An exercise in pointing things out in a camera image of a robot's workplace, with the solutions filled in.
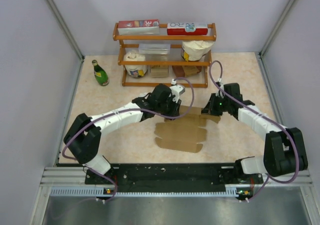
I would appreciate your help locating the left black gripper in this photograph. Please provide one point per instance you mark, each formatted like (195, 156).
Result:
(175, 107)

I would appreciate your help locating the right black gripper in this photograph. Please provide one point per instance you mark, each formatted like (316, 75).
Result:
(210, 108)

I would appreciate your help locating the brown cardboard box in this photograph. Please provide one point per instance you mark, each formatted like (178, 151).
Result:
(185, 134)

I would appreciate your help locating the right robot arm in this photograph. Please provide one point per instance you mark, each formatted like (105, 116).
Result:
(284, 153)

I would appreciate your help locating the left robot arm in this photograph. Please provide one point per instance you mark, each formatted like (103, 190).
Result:
(85, 133)

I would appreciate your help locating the red white carton box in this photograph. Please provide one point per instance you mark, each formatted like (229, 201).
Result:
(187, 28)

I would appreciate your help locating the red silver foil box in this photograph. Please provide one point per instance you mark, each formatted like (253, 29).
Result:
(139, 27)

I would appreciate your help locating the tan cardboard block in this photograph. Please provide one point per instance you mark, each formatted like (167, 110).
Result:
(159, 71)

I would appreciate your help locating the brown brick package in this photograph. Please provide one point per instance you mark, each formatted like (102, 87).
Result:
(186, 71)

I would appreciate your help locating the clear plastic container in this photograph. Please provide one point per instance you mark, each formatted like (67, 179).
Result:
(154, 48)

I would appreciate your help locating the large white paper bag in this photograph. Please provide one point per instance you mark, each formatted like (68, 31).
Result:
(195, 50)

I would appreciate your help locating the green glass bottle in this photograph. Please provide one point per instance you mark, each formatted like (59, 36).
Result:
(100, 74)

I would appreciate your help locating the wooden three-tier shelf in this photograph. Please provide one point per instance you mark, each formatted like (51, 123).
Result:
(127, 42)

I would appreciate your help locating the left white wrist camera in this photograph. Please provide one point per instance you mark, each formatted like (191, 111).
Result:
(177, 90)

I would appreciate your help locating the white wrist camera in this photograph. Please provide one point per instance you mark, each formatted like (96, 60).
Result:
(220, 93)
(177, 90)

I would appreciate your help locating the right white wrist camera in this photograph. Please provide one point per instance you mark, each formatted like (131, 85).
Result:
(220, 93)

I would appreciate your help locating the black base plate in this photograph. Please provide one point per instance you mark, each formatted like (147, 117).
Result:
(172, 177)

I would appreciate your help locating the grey slotted cable duct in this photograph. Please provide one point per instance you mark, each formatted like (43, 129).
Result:
(104, 192)

